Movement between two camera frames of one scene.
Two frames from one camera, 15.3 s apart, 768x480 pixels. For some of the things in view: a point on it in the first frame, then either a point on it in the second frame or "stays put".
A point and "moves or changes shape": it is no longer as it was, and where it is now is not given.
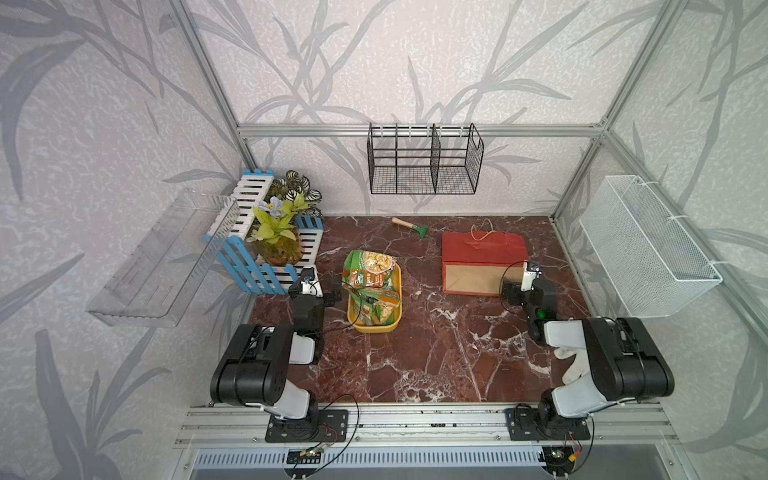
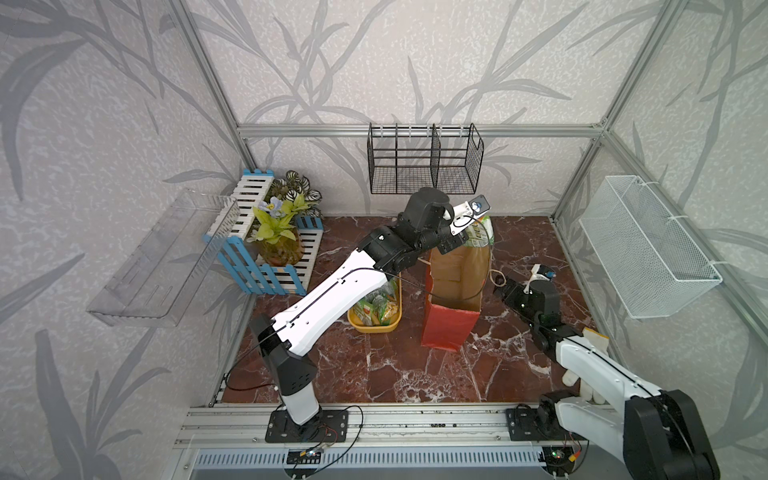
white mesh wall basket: (652, 268) stays put
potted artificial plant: (279, 219) stays put
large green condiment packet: (369, 275) moves or changes shape
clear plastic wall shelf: (161, 276) stays put
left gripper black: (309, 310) to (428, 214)
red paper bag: (481, 263) to (453, 295)
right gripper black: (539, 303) stays put
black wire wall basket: (424, 159) stays put
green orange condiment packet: (375, 306) stays put
